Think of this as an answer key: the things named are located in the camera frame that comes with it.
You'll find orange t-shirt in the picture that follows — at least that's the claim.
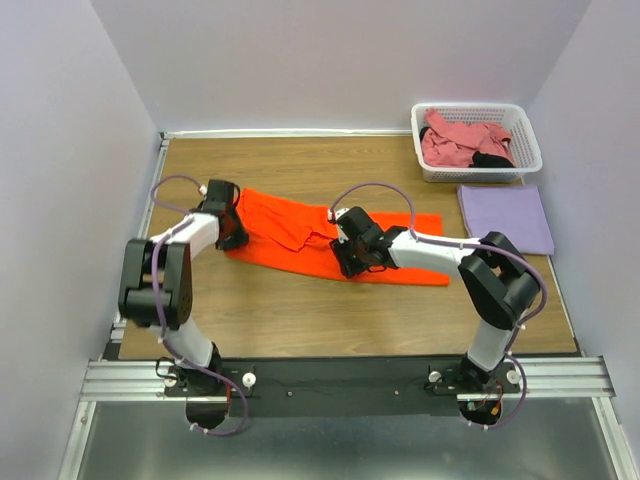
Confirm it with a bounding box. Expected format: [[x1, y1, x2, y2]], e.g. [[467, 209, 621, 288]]
[[226, 188, 450, 287]]

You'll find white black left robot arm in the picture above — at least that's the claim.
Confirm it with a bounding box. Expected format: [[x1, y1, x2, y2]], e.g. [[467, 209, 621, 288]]
[[118, 174, 249, 395]]

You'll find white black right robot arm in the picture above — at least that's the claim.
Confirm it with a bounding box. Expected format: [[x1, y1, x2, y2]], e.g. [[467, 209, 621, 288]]
[[328, 207, 548, 392]]

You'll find pink t-shirt in basket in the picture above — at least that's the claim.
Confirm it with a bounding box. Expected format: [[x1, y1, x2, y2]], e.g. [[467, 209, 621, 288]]
[[423, 108, 513, 160]]

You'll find black garment in basket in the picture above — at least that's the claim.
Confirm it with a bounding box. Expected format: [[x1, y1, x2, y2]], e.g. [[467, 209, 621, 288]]
[[419, 127, 515, 169]]

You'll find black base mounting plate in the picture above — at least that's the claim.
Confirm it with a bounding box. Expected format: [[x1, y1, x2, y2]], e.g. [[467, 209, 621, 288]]
[[155, 356, 522, 433]]

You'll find folded lavender t-shirt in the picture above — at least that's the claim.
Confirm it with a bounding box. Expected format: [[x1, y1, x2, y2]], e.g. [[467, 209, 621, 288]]
[[457, 185, 555, 256]]

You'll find white plastic laundry basket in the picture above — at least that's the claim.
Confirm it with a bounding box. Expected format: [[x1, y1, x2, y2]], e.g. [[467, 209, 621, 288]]
[[411, 102, 543, 183]]

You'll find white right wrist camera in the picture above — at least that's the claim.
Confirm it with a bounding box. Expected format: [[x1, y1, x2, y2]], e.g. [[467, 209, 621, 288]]
[[328, 208, 349, 225]]

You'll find aluminium frame rail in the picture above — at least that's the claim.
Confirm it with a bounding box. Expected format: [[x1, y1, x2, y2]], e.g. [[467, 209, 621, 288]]
[[62, 133, 638, 479]]

